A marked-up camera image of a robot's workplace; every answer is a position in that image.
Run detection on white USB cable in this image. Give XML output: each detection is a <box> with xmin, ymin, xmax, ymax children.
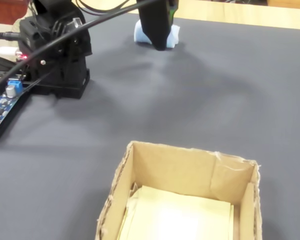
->
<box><xmin>0</xmin><ymin>46</ymin><xmax>23</xmax><ymax>57</ymax></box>

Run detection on black cable bundle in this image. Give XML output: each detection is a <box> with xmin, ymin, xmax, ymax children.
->
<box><xmin>0</xmin><ymin>54</ymin><xmax>19</xmax><ymax>74</ymax></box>

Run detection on brown cardboard box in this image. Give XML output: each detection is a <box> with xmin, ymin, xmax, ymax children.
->
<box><xmin>94</xmin><ymin>140</ymin><xmax>263</xmax><ymax>240</ymax></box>

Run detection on yellow paper sheets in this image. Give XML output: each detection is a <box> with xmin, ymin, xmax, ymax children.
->
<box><xmin>117</xmin><ymin>184</ymin><xmax>235</xmax><ymax>240</ymax></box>

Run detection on light blue foam block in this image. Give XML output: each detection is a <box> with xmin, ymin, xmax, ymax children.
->
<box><xmin>133</xmin><ymin>19</ymin><xmax>181</xmax><ymax>50</ymax></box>

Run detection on thick black camera cable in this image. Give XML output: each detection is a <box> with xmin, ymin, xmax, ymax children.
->
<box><xmin>0</xmin><ymin>0</ymin><xmax>159</xmax><ymax>95</ymax></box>

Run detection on blue circuit board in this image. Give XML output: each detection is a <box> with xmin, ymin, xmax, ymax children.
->
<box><xmin>0</xmin><ymin>74</ymin><xmax>33</xmax><ymax>144</ymax></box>
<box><xmin>0</xmin><ymin>78</ymin><xmax>25</xmax><ymax>132</ymax></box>

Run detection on dark grey textured mat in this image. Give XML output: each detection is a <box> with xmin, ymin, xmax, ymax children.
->
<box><xmin>0</xmin><ymin>9</ymin><xmax>300</xmax><ymax>240</ymax></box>

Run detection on black power jack cable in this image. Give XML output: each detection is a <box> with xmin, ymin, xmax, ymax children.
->
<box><xmin>0</xmin><ymin>31</ymin><xmax>22</xmax><ymax>41</ymax></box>

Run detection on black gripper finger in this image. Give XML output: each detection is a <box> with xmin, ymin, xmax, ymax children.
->
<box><xmin>167</xmin><ymin>0</ymin><xmax>178</xmax><ymax>20</ymax></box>
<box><xmin>136</xmin><ymin>0</ymin><xmax>176</xmax><ymax>52</ymax></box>

